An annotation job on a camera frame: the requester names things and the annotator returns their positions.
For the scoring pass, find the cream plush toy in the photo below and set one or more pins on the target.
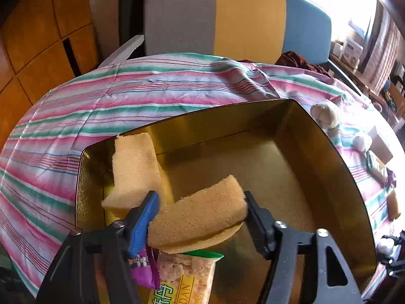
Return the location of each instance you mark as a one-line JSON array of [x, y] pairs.
[[326, 114]]

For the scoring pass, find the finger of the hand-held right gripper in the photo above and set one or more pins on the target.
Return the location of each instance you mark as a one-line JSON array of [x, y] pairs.
[[398, 267], [397, 240]]

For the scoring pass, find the beige cardboard box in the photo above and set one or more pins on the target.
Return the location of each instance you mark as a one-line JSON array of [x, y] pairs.
[[381, 147]]

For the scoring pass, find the purple snack packet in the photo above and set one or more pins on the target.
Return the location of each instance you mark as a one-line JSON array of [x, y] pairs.
[[144, 269], [390, 179]]

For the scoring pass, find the dark red cloth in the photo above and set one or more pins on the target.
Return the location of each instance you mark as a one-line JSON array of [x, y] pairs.
[[300, 63]]

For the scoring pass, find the grey yellow blue headboard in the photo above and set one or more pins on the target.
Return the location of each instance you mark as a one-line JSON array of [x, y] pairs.
[[246, 15]]

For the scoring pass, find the wooden wardrobe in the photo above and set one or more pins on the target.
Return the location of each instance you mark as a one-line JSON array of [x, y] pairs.
[[38, 38]]

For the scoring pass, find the gold tin box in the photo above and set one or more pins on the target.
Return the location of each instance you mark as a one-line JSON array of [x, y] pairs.
[[269, 171]]

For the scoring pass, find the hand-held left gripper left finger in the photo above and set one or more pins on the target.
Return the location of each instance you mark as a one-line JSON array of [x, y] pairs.
[[142, 224]]

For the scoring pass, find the striped bed sheet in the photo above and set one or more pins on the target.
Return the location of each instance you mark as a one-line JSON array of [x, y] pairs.
[[95, 107]]

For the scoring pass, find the white bed rail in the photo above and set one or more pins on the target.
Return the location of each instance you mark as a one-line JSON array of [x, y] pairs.
[[345, 77], [121, 50]]

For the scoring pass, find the white plush ball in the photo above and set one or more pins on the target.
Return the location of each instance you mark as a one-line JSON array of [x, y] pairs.
[[362, 142]]

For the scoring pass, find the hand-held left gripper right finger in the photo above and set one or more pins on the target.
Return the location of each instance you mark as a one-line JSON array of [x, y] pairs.
[[258, 228]]

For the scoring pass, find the striped curtain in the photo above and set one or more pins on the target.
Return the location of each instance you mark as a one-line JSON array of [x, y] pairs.
[[381, 47]]

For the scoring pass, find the white carton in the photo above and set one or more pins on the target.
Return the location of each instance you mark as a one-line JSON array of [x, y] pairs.
[[353, 50]]

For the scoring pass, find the wooden desk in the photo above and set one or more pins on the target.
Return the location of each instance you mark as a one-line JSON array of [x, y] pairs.
[[364, 80]]

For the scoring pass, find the green yellow snack packet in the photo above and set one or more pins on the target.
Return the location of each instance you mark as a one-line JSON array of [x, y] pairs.
[[376, 166], [180, 278]]

